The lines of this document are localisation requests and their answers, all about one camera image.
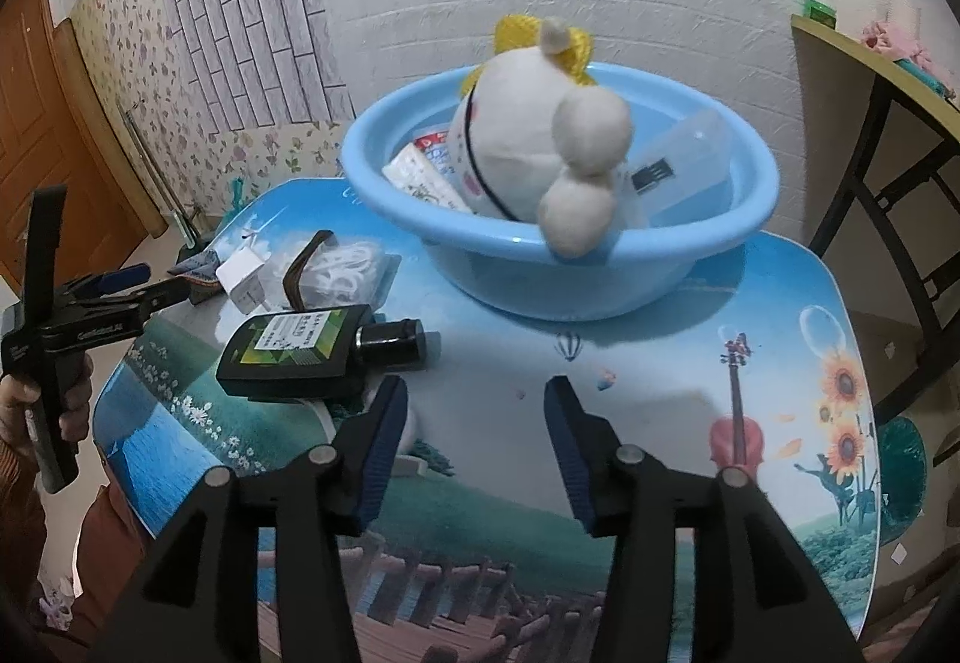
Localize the bag with white cable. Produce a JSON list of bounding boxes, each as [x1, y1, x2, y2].
[[262, 239, 398, 315]]

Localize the white charger plug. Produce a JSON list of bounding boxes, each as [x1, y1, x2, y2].
[[216, 247, 269, 315]]

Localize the clear plastic box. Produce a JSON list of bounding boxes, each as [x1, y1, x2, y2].
[[615, 108, 736, 225]]

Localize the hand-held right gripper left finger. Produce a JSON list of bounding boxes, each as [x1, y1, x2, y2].
[[90, 374, 410, 663]]

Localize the brown strap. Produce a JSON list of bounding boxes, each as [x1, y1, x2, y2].
[[283, 230, 335, 311]]

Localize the person's left forearm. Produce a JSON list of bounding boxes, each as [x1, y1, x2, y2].
[[0, 442, 53, 585]]

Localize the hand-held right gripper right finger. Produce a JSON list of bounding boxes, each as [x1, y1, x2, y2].
[[544, 374, 863, 663]]

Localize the person's clothing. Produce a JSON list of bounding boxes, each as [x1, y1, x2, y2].
[[79, 479, 155, 559]]

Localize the side table with black legs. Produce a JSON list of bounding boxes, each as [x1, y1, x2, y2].
[[791, 14, 960, 424]]

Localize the striped cloth pouch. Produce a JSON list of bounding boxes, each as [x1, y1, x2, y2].
[[169, 250, 226, 304]]

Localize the black bottle with green label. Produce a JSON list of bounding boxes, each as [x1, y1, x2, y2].
[[216, 304, 427, 401]]

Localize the white plastic item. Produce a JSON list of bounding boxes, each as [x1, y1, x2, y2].
[[304, 397, 451, 478]]

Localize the pink cloth item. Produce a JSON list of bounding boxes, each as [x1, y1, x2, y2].
[[862, 7, 935, 79]]

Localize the red and white packet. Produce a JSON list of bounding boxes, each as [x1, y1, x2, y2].
[[411, 130, 460, 176]]

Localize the white patterned packet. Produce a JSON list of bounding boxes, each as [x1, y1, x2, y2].
[[381, 142, 473, 214]]

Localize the white and yellow plush toy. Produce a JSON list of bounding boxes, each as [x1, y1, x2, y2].
[[450, 14, 635, 259]]

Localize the blue plastic basin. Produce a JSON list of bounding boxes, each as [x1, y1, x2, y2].
[[341, 61, 781, 323]]

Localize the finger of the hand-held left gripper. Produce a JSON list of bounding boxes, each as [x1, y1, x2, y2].
[[71, 264, 151, 300], [82, 277, 192, 326]]

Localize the wooden door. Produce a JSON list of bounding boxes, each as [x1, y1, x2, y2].
[[0, 0, 167, 304]]

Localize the person's left hand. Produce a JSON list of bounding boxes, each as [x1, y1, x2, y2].
[[0, 355, 95, 461]]

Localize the green round stool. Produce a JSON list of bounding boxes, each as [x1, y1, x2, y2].
[[877, 419, 938, 544]]

